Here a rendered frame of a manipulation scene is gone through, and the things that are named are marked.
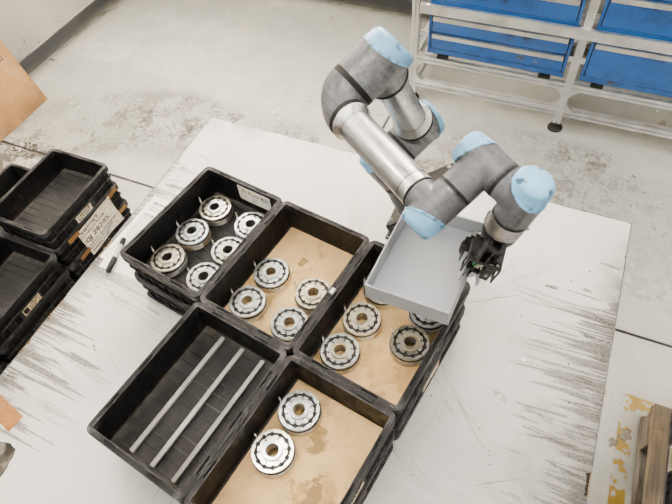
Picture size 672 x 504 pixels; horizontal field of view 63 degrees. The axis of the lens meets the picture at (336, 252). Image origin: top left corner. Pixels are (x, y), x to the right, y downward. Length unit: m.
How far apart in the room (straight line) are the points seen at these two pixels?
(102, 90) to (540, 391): 3.24
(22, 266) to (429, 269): 1.78
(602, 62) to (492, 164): 2.11
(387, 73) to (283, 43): 2.74
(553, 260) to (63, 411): 1.51
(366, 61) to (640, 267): 1.91
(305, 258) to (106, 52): 2.99
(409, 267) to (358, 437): 0.42
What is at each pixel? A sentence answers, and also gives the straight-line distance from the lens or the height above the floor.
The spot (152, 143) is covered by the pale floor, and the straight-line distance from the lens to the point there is 3.44.
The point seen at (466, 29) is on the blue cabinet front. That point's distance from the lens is 3.12.
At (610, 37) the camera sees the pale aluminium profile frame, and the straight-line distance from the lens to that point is 2.99.
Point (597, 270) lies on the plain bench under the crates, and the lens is 1.86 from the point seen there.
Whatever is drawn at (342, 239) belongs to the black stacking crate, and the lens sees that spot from 1.59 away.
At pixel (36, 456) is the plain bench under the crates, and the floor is 0.70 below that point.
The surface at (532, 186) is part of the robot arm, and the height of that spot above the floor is 1.43.
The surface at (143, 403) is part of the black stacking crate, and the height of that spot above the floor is 0.83.
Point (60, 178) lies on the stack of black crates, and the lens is 2.69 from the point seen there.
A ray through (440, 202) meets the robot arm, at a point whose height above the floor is 1.37.
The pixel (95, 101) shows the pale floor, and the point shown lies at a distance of 3.92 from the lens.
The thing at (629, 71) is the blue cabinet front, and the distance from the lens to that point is 3.13.
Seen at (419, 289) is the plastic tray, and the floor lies 1.05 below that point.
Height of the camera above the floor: 2.14
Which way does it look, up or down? 54 degrees down
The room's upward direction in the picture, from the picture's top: 7 degrees counter-clockwise
